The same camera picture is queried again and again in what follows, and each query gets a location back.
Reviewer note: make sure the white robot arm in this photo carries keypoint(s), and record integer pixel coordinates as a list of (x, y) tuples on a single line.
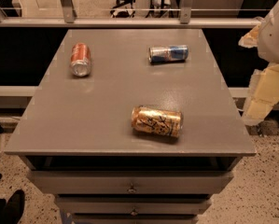
[(263, 92)]

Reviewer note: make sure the gold yellow drink can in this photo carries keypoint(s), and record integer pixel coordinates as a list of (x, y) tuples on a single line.
[(157, 121)]

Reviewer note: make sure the blue silver energy can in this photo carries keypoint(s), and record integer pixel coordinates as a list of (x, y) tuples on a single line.
[(168, 54)]

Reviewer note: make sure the red orange soda can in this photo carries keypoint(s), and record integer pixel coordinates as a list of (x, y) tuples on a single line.
[(80, 60)]

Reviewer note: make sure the grey drawer cabinet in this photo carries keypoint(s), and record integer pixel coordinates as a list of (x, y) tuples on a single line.
[(84, 123)]

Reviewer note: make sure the top grey drawer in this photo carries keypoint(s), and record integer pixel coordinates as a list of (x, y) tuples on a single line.
[(130, 182)]

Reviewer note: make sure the grey drawer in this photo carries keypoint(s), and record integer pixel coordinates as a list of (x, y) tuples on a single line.
[(140, 219), (138, 205), (130, 182)]

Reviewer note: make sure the black office chair base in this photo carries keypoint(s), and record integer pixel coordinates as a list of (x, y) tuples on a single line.
[(123, 9)]

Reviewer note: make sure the middle grey drawer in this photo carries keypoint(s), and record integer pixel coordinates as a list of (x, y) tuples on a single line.
[(138, 205)]

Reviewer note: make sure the bottom grey drawer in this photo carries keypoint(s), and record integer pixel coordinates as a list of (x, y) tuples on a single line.
[(140, 219)]

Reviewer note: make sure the metal glass railing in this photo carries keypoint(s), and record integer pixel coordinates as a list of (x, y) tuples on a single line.
[(148, 13)]

